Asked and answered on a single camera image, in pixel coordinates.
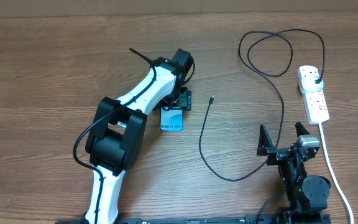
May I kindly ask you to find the white power strip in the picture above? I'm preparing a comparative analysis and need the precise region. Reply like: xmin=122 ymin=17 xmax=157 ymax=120
xmin=297 ymin=65 xmax=329 ymax=124

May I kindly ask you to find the blue Galaxy smartphone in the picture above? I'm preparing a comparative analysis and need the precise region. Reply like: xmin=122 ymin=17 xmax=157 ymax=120
xmin=160 ymin=108 xmax=183 ymax=131

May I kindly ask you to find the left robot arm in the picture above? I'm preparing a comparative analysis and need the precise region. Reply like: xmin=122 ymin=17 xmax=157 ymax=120
xmin=73 ymin=49 xmax=195 ymax=223

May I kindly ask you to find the black USB charging cable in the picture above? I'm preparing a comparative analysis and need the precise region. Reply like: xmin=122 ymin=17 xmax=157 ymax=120
xmin=198 ymin=29 xmax=326 ymax=182

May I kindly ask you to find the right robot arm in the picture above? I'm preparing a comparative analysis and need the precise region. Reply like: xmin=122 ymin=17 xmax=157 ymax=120
xmin=257 ymin=122 xmax=331 ymax=223

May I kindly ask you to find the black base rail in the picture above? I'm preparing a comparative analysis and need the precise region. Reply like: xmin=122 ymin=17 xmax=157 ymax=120
xmin=54 ymin=213 xmax=332 ymax=224

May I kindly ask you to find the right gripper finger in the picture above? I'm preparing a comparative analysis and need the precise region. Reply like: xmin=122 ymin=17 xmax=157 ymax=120
xmin=295 ymin=122 xmax=310 ymax=137
xmin=257 ymin=124 xmax=275 ymax=156

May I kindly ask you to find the white power strip cord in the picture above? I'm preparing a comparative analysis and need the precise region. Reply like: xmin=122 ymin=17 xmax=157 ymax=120
xmin=318 ymin=122 xmax=355 ymax=224

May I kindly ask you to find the white charger adapter plug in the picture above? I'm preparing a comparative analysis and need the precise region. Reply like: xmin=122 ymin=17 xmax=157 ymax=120
xmin=299 ymin=77 xmax=324 ymax=94

